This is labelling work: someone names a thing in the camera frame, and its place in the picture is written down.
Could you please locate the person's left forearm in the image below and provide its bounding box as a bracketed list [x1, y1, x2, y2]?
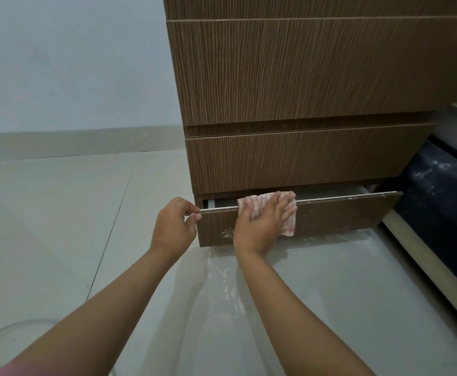
[2, 246, 174, 376]

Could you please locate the beige bed frame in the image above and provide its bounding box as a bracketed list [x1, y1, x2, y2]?
[381, 209, 457, 336]

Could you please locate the tall brown wooden drawer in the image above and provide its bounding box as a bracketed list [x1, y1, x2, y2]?
[166, 15, 457, 126]

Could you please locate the dark blue mattress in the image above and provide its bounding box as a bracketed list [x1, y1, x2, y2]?
[392, 140, 457, 299]

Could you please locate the person's left hand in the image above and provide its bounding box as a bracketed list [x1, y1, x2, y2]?
[150, 197, 203, 260]

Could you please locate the low brown wooden drawer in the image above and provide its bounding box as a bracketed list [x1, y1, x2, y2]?
[195, 190, 404, 247]

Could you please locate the brown wooden drawer cabinet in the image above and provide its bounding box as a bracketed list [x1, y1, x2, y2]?
[162, 0, 457, 247]

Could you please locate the clear glass bowl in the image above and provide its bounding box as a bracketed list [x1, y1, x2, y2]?
[0, 319, 116, 376]

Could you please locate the pink striped white cloth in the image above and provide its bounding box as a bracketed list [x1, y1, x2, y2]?
[237, 190, 298, 237]

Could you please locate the person's right forearm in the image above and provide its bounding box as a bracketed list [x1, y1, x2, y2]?
[236, 246, 376, 376]

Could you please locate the person's right hand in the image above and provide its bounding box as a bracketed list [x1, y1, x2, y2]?
[233, 191, 298, 258]

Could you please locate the medium brown wooden drawer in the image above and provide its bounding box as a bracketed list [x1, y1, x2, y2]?
[185, 123, 439, 195]

